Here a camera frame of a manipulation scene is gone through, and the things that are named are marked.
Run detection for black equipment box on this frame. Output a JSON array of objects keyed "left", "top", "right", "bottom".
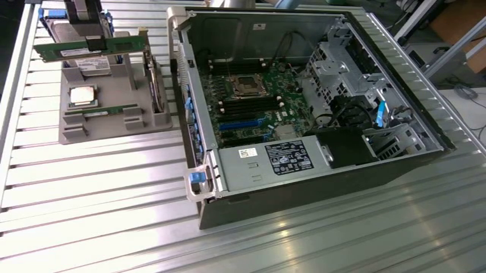
[{"left": 401, "top": 42, "right": 469, "bottom": 84}]

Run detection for blue case latch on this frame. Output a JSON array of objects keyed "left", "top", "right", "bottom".
[{"left": 187, "top": 169, "right": 207, "bottom": 186}]

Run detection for black fan shroud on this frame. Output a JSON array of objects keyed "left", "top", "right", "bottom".
[{"left": 314, "top": 126, "right": 380, "bottom": 171}]

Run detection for graphics card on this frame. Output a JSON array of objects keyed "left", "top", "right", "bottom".
[{"left": 137, "top": 27, "right": 169, "bottom": 115}]

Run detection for grey power supply unit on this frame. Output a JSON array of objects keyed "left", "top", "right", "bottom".
[{"left": 218, "top": 134, "right": 335, "bottom": 192}]

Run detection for black open PC case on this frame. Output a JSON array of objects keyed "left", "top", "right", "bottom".
[{"left": 166, "top": 5, "right": 457, "bottom": 230}]

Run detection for aluminium frame post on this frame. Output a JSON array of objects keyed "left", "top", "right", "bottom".
[{"left": 421, "top": 24, "right": 486, "bottom": 82}]

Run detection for blue flat wire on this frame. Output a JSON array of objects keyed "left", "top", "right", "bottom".
[{"left": 374, "top": 100, "right": 392, "bottom": 129}]

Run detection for black grey robot gripper body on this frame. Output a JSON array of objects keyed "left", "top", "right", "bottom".
[{"left": 63, "top": 0, "right": 112, "bottom": 39}]

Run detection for metal disk bay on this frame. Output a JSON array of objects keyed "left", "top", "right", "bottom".
[{"left": 306, "top": 41, "right": 384, "bottom": 96}]

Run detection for blue expansion slot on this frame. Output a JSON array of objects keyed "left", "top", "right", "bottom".
[{"left": 219, "top": 120, "right": 263, "bottom": 132}]

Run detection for green motherboard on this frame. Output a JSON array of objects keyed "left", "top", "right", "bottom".
[{"left": 199, "top": 58, "right": 317, "bottom": 149}]

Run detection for black RAM slot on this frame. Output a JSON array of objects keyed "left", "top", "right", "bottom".
[
  {"left": 219, "top": 95, "right": 281, "bottom": 106},
  {"left": 209, "top": 59, "right": 263, "bottom": 71},
  {"left": 209, "top": 64, "right": 265, "bottom": 76},
  {"left": 222, "top": 105, "right": 285, "bottom": 117},
  {"left": 221, "top": 100, "right": 282, "bottom": 111},
  {"left": 222, "top": 110, "right": 286, "bottom": 122}
]

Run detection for silver CPU chip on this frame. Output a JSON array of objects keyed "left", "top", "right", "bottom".
[{"left": 67, "top": 84, "right": 100, "bottom": 109}]

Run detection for silver chipset heatsink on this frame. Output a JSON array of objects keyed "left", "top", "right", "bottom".
[{"left": 274, "top": 124, "right": 298, "bottom": 138}]

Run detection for black wire bundle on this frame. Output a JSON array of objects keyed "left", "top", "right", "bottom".
[{"left": 317, "top": 95, "right": 380, "bottom": 129}]

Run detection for grey floor cables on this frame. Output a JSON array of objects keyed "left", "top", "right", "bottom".
[{"left": 450, "top": 74, "right": 482, "bottom": 101}]

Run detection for grey parts rack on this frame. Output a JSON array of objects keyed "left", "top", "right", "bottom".
[{"left": 58, "top": 60, "right": 175, "bottom": 145}]

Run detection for brown wooden board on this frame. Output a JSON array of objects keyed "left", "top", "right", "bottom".
[{"left": 430, "top": 0, "right": 486, "bottom": 73}]

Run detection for CPU socket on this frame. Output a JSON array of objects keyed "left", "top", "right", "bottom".
[{"left": 226, "top": 73, "right": 267, "bottom": 101}]

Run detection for green RAM stick white label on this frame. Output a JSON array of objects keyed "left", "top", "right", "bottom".
[{"left": 32, "top": 36, "right": 149, "bottom": 63}]

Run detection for hard disk with blue bracket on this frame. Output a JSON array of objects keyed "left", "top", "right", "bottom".
[{"left": 39, "top": 8, "right": 118, "bottom": 78}]

